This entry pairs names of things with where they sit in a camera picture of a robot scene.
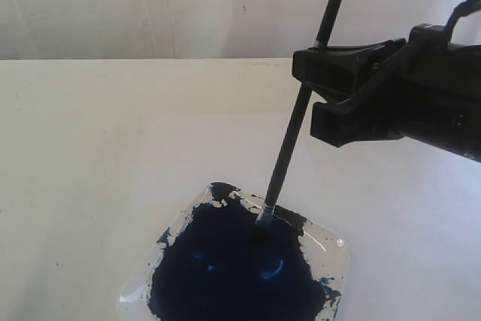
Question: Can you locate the black paintbrush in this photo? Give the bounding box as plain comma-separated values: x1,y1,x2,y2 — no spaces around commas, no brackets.
250,0,342,244

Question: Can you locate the white paper sheet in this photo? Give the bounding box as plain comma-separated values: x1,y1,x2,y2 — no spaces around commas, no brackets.
141,113,320,220

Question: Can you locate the white square paint dish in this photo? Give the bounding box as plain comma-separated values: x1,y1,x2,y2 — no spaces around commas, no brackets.
117,182,349,320

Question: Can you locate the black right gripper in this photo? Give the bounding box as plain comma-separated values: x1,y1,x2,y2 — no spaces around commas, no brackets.
292,24,480,162

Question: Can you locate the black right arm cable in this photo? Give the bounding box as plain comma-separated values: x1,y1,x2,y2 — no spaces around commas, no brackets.
445,0,481,42

